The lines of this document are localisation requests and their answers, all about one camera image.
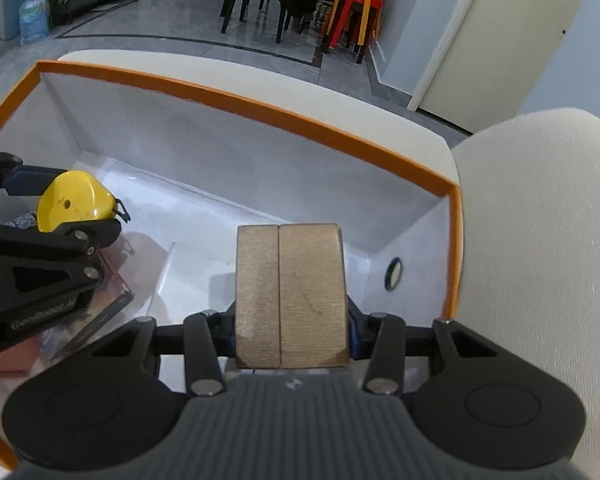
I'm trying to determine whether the white door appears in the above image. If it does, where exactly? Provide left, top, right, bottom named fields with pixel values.
left=407, top=0, right=597, bottom=137

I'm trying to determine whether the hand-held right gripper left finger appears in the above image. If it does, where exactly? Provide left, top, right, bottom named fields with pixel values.
left=91, top=301, right=238, bottom=396

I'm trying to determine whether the brown wooden block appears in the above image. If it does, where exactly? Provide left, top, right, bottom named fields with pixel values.
left=235, top=222, right=351, bottom=370

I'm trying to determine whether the blue water jug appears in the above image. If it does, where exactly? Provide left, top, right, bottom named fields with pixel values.
left=19, top=0, right=51, bottom=46

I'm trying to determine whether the illustrated card box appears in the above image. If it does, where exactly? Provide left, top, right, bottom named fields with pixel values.
left=40, top=246, right=134, bottom=357

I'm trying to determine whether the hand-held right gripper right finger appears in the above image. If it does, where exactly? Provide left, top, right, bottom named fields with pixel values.
left=346, top=294, right=503, bottom=395

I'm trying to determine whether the beige sofa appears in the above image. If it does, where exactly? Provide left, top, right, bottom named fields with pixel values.
left=0, top=49, right=600, bottom=480

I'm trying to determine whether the red plastic stool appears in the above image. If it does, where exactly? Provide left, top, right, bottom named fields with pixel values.
left=325, top=0, right=384, bottom=54

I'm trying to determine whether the yellow tape measure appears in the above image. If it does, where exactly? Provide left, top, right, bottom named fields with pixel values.
left=36, top=170, right=131, bottom=234

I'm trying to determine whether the orange cardboard box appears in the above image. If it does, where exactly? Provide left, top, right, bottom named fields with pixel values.
left=0, top=60, right=465, bottom=472

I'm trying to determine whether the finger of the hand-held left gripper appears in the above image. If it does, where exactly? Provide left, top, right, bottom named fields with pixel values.
left=0, top=135, right=64, bottom=197
left=0, top=217, right=124, bottom=312

